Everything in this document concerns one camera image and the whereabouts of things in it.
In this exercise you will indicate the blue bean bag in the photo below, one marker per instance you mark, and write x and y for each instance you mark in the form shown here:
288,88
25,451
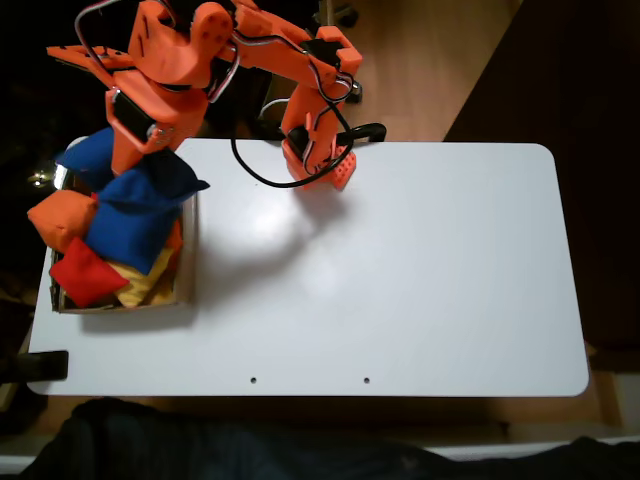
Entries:
130,235
145,187

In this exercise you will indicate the orange bean bag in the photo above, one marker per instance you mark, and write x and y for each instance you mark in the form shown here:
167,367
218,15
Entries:
60,217
176,240

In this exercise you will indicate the brown cardboard box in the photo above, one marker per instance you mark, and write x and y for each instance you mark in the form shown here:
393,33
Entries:
187,250

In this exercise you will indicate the red bean bag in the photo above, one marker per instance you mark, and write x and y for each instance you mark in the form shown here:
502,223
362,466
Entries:
85,275

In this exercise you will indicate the yellow bean bag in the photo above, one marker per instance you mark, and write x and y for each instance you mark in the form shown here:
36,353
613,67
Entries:
145,287

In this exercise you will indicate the black table clamp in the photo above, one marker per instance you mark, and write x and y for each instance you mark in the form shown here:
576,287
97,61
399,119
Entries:
45,365
370,131

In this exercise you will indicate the person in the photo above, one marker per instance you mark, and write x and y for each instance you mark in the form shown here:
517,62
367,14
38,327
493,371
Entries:
200,450

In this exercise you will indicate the orange camera mount with camera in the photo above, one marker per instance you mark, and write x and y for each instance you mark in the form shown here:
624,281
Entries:
75,54

